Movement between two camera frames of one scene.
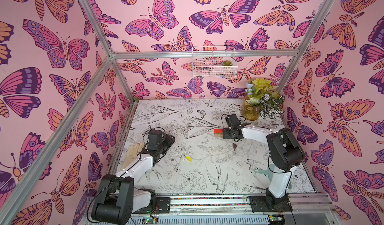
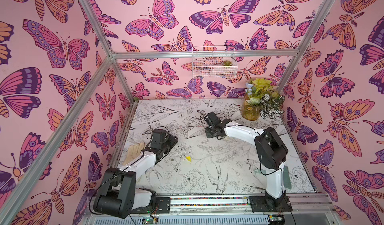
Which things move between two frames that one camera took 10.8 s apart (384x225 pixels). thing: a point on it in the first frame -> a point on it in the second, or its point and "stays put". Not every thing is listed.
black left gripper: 169,140 stays put
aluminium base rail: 246,209 stays put
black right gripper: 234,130 -> 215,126
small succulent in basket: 227,63 stays put
